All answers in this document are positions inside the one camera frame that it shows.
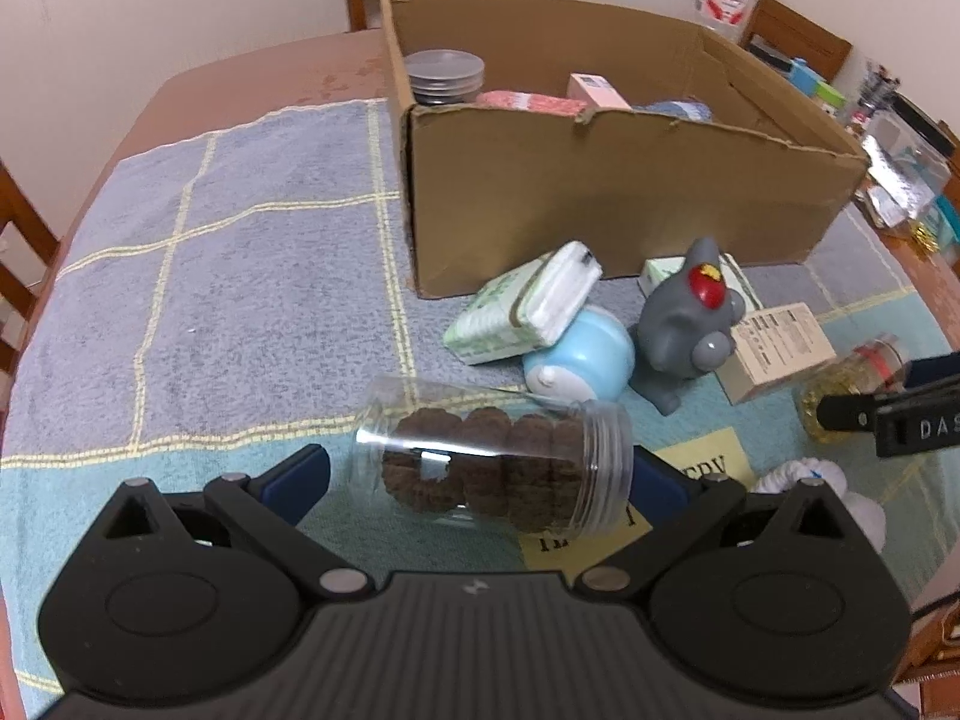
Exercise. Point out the blue checked towel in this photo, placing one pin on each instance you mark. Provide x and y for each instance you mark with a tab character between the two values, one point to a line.
225	277

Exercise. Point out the pink carton box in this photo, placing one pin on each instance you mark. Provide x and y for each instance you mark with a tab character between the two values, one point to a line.
596	90

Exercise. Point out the silver foil pill strip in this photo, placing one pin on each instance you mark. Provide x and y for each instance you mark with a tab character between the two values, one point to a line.
896	172

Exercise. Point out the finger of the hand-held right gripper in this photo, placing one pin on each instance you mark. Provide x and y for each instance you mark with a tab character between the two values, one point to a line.
847	412
934	369

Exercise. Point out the banded small tissue pack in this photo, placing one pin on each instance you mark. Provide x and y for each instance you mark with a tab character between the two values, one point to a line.
510	307

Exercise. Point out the white sock thin blue stripe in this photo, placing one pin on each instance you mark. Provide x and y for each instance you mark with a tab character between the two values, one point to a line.
795	476

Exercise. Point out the blue grey sock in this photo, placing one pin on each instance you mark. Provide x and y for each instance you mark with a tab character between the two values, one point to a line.
679	109

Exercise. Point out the light blue round toy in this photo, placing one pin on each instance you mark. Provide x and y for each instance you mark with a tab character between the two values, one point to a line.
585	352

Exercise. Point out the small bottle with gold contents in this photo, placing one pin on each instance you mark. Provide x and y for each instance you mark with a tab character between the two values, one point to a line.
840	375

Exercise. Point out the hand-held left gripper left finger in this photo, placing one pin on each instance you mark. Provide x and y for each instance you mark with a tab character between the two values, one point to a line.
296	481

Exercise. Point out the pink sock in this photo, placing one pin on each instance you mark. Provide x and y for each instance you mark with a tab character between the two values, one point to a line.
517	101

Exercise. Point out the large clear jar black lid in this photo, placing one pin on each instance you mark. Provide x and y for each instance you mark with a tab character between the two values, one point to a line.
919	127

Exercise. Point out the beige carton box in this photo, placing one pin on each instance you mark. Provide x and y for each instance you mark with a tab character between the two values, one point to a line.
780	345

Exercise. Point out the green lid small bottle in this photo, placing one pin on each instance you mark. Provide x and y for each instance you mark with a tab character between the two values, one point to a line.
829	96

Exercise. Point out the jar with dark contents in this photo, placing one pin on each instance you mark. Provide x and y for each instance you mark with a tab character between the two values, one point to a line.
442	71

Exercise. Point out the light blue small box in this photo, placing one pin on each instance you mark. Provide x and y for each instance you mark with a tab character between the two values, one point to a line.
804	75

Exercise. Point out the cardboard box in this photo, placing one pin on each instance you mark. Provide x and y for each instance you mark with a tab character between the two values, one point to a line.
600	195

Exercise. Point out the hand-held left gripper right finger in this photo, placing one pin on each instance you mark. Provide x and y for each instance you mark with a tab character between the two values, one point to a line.
664	491

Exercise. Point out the clear jar of brown cookies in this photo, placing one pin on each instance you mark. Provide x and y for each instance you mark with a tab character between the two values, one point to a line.
487	457

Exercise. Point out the grey toy figure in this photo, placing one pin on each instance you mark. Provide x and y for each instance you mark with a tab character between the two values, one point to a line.
675	322

